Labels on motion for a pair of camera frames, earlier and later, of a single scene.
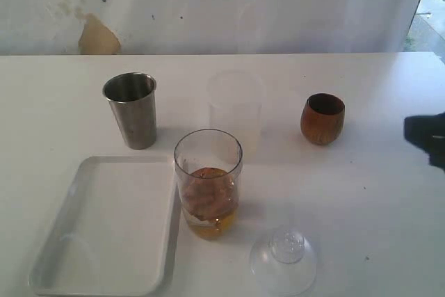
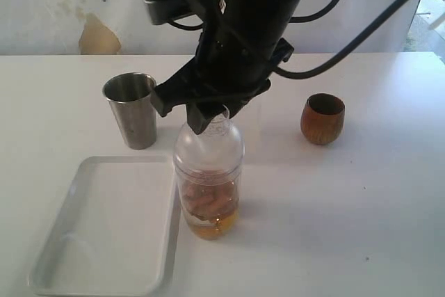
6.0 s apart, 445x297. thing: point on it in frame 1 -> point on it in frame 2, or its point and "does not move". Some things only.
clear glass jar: [208, 163] does not move
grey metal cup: [133, 97] does not move
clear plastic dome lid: [286, 263] -> [215, 157]
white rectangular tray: [118, 231] does not move
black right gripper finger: [437, 154] -> [229, 71]
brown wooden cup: [322, 117] does not move
